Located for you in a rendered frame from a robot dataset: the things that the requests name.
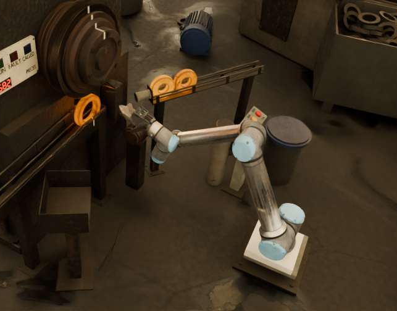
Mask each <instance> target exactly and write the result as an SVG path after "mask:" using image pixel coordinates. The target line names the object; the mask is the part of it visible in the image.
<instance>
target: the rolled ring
mask: <svg viewBox="0 0 397 311"><path fill-rule="evenodd" d="M91 101H92V102H93V107H92V110H91V112H90V114H89V116H87V118H85V119H84V120H83V111H84V109H85V107H86V105H87V104H88V103H89V102H91ZM100 107H101V101H100V98H99V97H98V96H97V95H94V94H89V95H87V96H85V97H83V98H81V99H80V101H79V102H78V104H77V106H76V108H75V112H74V120H75V123H76V124H77V125H79V126H82V125H83V124H84V123H85V122H86V121H87V120H89V119H90V118H91V117H92V116H94V115H95V114H96V113H98V112H99V111H100Z"/></svg>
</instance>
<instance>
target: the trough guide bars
mask: <svg viewBox="0 0 397 311"><path fill-rule="evenodd" d="M257 62H259V60H257V61H254V62H250V63H247V64H243V65H239V66H236V67H232V68H228V69H225V70H221V71H218V72H214V73H210V74H207V75H203V76H200V77H197V79H198V78H201V79H198V80H197V81H201V80H205V79H208V78H212V77H216V76H219V75H220V77H219V78H215V79H212V80H208V81H204V82H201V83H197V84H195V85H190V86H186V87H184V88H180V89H176V90H173V91H169V92H166V93H162V94H158V95H155V96H153V98H154V97H155V98H154V99H153V101H154V100H156V104H159V103H160V100H159V99H161V98H163V97H167V96H171V95H174V94H178V93H182V92H185V91H189V90H192V94H194V93H195V92H196V88H200V87H202V86H207V85H211V84H213V83H217V82H220V81H224V80H226V84H229V79H231V78H235V77H238V76H242V75H245V74H248V73H252V72H256V71H258V75H260V74H261V70H263V69H264V68H262V67H264V65H262V66H258V67H256V65H259V63H257ZM250 64H252V65H250ZM245 65H247V66H245ZM244 66H245V67H244ZM252 66H253V67H252ZM239 67H241V68H239ZM248 67H252V68H251V69H247V70H244V71H240V72H236V73H233V74H230V75H226V76H224V74H226V73H230V72H234V71H237V70H241V69H243V68H248ZM234 68H235V69H234ZM257 68H258V69H257ZM232 69H234V70H232ZM255 69H256V70H255ZM228 70H230V71H228ZM250 70H252V71H250ZM226 71H227V72H226ZM249 71H250V72H249ZM243 72H245V73H243ZM216 73H219V74H216ZM239 73H240V74H239ZM215 74H216V75H215ZM237 74H239V75H237ZM210 75H212V76H210ZM233 75H234V76H233ZM208 76H209V77H208ZM230 76H232V77H230ZM203 77H205V78H203ZM222 78H223V79H222ZM219 79H221V80H219ZM215 80H216V81H215ZM211 81H212V82H211ZM209 82H210V83H209ZM205 83H206V84H205ZM202 84H203V85H202ZM198 85H199V86H198ZM165 87H166V86H162V87H160V88H159V89H161V90H162V89H163V88H165ZM191 87H192V88H191ZM187 88H189V89H187ZM183 89H184V90H183ZM181 90H182V91H181ZM176 91H178V92H176ZM173 92H175V93H173ZM169 93H171V94H169ZM165 94H167V95H165ZM162 95H165V96H162Z"/></svg>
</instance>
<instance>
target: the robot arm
mask: <svg viewBox="0 0 397 311"><path fill-rule="evenodd" d="M119 108H120V111H121V113H122V114H123V116H124V117H125V119H126V120H127V121H128V122H130V123H131V124H134V125H135V126H134V127H133V128H132V129H131V130H130V131H131V133H132V134H134V133H137V132H139V131H142V130H145V131H146V132H147V135H148V136H150V137H151V138H152V139H153V140H155V141H156V142H157V143H156V145H155V147H154V149H153V150H152V151H151V158H152V160H153V161H154V162H156V163H158V164H162V163H164V162H165V160H166V158H167V157H168V156H169V155H170V154H171V153H172V152H173V151H174V150H176V148H180V147H187V146H198V145H205V144H215V143H227V142H233V145H232V152H233V155H234V156H235V157H236V158H237V159H238V160H239V161H240V162H241V164H242V167H243V170H244V174H245V176H246V180H247V182H248V186H249V190H250V192H251V195H252V199H253V202H254V205H255V208H256V212H257V215H258V217H259V221H260V224H261V225H260V227H259V233H260V236H261V241H260V243H259V245H258V248H259V251H260V253H261V254H262V255H263V256H264V257H266V258H268V259H270V260H282V259H283V258H284V257H285V256H286V255H287V253H289V252H291V251H292V250H293V249H294V247H295V244H296V235H297V234H298V231H299V229H300V227H301V225H302V224H303V221H304V218H305V214H304V212H303V210H302V209H301V208H300V207H298V206H297V205H294V204H290V203H285V204H282V205H281V206H280V208H279V209H278V207H277V203H276V200H275V197H274V193H273V190H272V186H271V184H270V180H269V176H268V173H267V169H266V166H265V162H264V158H263V153H262V149H261V146H262V145H263V143H264V142H265V139H266V131H265V128H264V127H263V126H262V125H261V124H260V123H259V122H256V121H254V120H245V121H242V122H241V124H239V125H231V126H222V127H217V128H208V129H203V130H194V131H185V132H181V131H179V130H174V131H172V132H171V131H169V130H168V129H166V128H165V127H164V126H163V125H161V124H160V123H159V122H155V119H154V118H153V117H151V116H150V115H149V114H148V112H149V111H147V110H146V109H145V108H144V107H142V106H140V107H139V108H137V109H136V110H135V109H133V107H132V104H131V103H129V104H128V105H127V106H123V105H119ZM142 108H143V109H144V110H143V109H142ZM145 110H146V111H145Z"/></svg>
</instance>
